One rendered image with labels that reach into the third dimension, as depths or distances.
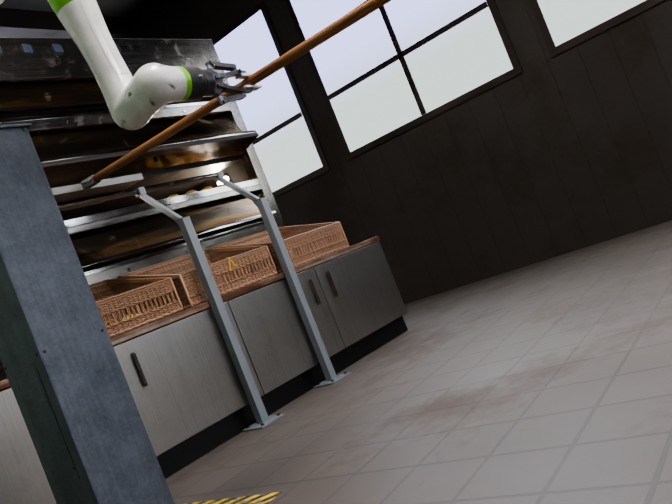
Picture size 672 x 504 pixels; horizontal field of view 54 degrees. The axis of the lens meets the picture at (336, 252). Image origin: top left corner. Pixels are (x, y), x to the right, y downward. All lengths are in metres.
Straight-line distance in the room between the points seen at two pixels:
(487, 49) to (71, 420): 3.76
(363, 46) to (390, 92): 0.41
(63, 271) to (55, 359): 0.24
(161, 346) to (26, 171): 1.07
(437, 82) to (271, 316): 2.46
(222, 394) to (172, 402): 0.24
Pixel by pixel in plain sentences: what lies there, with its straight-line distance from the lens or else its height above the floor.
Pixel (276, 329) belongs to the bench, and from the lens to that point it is 3.15.
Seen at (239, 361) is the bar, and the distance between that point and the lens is 2.91.
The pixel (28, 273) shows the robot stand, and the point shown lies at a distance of 1.87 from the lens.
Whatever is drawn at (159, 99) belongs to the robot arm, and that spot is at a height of 1.09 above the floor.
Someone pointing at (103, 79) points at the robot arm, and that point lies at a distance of 1.93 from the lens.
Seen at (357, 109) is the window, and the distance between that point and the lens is 5.29.
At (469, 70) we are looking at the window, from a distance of 4.86.
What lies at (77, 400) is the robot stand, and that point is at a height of 0.45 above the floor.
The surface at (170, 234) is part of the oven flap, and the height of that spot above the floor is 0.98.
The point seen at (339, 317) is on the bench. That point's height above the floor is 0.26.
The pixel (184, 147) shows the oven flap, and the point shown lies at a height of 1.40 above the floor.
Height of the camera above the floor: 0.55
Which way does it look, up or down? level
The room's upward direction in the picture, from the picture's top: 22 degrees counter-clockwise
